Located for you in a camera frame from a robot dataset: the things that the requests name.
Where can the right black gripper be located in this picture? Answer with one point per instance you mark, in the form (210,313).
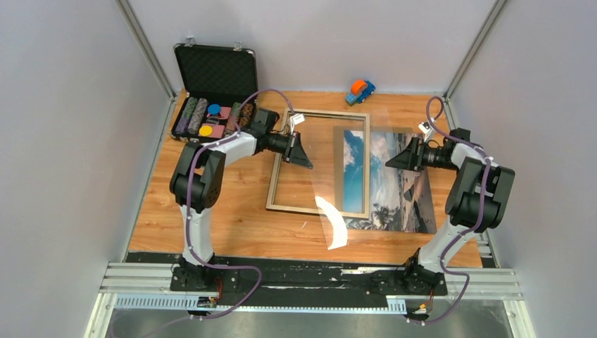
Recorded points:
(411,156)

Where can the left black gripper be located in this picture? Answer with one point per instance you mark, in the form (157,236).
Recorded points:
(297,155)

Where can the beach landscape photo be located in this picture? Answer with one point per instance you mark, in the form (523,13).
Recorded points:
(415,215)

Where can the wooden picture frame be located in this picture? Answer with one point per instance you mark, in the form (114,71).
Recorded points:
(294,189)

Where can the clear acrylic sheet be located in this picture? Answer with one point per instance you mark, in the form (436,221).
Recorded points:
(353,188)

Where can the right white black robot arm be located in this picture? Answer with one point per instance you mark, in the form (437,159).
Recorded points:
(475,203)

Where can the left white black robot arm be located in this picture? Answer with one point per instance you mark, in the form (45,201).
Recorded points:
(197,182)

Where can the blue orange tape dispenser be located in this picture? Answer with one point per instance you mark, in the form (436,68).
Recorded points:
(359,92)

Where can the blue poker chip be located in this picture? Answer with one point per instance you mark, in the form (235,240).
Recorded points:
(214,109)

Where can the yellow poker chip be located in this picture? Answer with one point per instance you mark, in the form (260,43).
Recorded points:
(205,130)

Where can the black poker chip case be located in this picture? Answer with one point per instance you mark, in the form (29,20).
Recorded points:
(214,75)

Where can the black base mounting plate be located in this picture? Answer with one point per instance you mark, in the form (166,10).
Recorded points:
(298,284)

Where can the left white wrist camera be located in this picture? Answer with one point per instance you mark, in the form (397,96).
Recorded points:
(295,119)

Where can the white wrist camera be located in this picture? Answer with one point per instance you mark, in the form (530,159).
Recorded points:
(295,119)
(427,131)

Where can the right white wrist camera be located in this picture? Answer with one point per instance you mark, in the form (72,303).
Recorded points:
(427,131)

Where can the aluminium rail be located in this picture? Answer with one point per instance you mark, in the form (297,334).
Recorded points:
(154,278)

